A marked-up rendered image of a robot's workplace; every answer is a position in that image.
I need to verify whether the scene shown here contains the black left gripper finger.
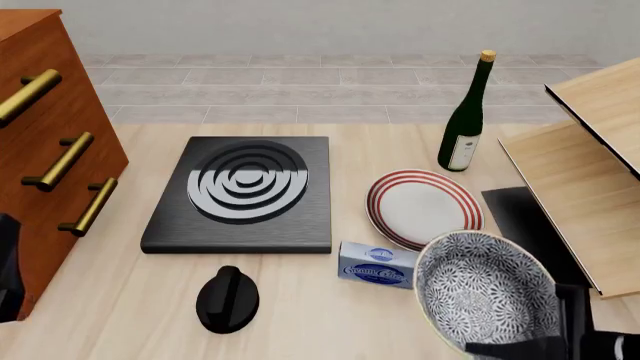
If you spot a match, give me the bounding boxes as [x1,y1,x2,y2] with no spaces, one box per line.
[0,213,25,324]

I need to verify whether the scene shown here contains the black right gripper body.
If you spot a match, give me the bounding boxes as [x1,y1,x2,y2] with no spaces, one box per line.
[582,329,640,360]

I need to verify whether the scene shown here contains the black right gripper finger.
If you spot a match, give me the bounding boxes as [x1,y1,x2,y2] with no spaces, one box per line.
[555,282,594,360]
[464,335,569,360]

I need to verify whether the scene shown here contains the patterned black and white bowl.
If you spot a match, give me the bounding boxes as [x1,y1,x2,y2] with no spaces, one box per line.
[413,230,561,360]

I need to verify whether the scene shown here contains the flat black stove plate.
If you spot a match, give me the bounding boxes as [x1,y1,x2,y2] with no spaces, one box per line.
[140,135,333,255]

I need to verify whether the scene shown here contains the round black stove knob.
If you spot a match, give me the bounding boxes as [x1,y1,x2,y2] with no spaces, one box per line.
[195,264,261,335]

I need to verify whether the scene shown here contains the pale wooden rack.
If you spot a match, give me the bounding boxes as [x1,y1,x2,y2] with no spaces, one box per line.
[498,57,640,301]

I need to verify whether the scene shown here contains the wooden cabinet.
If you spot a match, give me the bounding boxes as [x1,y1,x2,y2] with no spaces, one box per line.
[0,9,130,323]

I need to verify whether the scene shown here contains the blue cream cheese box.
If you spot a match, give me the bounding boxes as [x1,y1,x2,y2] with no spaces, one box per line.
[337,240,421,291]

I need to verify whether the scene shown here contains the white plate with red rings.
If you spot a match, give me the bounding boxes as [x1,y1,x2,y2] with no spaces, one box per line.
[365,168,485,253]

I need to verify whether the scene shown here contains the dark green wine bottle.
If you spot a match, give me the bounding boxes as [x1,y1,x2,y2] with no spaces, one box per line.
[437,49,497,173]

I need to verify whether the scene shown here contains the brass drawer handle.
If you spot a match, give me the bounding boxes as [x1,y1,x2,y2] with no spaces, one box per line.
[0,68,63,129]
[57,177,119,238]
[20,131,95,193]

